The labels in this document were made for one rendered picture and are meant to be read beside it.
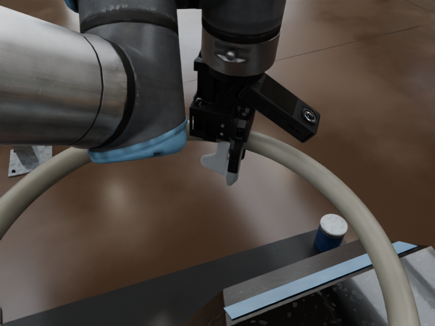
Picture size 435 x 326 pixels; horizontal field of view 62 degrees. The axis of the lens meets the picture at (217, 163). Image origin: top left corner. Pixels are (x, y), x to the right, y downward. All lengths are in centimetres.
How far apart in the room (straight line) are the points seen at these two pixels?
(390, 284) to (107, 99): 34
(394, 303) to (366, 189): 140
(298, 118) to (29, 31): 33
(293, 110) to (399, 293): 24
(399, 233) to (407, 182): 32
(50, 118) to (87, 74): 4
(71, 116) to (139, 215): 139
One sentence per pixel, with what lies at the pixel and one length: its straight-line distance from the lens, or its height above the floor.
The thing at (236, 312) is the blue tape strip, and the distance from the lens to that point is 52.
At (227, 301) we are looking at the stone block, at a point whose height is 75.
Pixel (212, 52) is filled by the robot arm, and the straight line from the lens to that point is 42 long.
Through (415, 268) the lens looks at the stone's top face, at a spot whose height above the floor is 80.
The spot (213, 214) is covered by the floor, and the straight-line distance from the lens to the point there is 160.
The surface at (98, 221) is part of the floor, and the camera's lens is 166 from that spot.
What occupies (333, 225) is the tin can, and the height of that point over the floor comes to 15.
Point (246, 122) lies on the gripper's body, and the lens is 48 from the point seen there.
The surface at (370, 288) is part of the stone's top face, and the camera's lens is 56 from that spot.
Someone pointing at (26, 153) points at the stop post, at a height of 8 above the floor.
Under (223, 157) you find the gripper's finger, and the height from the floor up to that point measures 90.
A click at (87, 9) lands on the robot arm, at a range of 35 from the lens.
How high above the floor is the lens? 127
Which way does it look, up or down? 44 degrees down
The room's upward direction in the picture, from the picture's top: straight up
